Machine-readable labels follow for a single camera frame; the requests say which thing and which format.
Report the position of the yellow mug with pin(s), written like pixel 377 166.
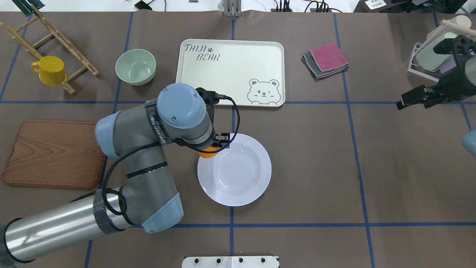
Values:
pixel 51 70

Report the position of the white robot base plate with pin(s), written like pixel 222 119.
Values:
pixel 231 262

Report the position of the pink folded cloth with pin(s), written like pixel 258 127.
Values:
pixel 329 57

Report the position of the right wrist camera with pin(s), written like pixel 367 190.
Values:
pixel 460 45

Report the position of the orange fruit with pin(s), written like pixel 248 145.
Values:
pixel 208 152

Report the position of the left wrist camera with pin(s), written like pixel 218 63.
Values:
pixel 210 97

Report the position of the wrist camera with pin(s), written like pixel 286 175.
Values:
pixel 460 45
pixel 210 97

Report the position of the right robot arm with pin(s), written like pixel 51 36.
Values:
pixel 468 66

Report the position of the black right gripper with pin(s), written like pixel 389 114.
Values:
pixel 449 88

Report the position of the green cup on rack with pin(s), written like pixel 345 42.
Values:
pixel 430 60

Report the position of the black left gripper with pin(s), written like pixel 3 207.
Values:
pixel 223 138

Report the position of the purple cup on rack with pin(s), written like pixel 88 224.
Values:
pixel 447 65

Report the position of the wooden cutting board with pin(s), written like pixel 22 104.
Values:
pixel 55 154

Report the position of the dark green cup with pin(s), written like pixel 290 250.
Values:
pixel 25 6

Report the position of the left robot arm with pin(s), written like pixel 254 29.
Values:
pixel 138 188

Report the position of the green bowl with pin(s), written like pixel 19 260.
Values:
pixel 136 67

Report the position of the white round plate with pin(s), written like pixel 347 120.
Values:
pixel 238 175

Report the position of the white wire cup rack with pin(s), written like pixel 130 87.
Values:
pixel 413 65

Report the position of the cream bear tray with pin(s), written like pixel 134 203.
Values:
pixel 250 72

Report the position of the cream cup on rack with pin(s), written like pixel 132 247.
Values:
pixel 461 20

